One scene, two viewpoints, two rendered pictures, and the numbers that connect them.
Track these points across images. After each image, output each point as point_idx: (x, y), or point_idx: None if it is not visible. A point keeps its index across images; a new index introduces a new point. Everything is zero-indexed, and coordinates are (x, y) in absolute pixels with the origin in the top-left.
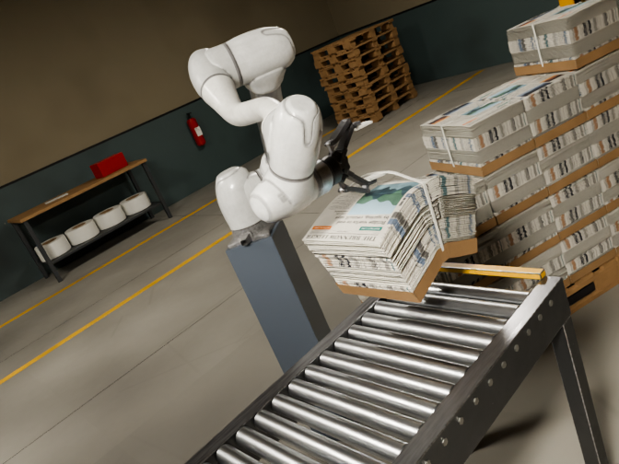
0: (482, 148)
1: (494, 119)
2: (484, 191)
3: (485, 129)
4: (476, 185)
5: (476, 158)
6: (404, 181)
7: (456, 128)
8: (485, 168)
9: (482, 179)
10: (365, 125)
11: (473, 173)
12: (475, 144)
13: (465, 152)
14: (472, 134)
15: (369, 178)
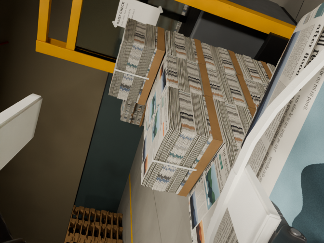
0: (195, 129)
1: (172, 108)
2: (236, 148)
3: (178, 118)
4: (229, 151)
5: (202, 139)
6: (304, 109)
7: (163, 144)
8: (215, 135)
9: (225, 144)
10: (18, 108)
11: (214, 151)
12: (188, 131)
13: (190, 148)
14: (178, 129)
15: (263, 215)
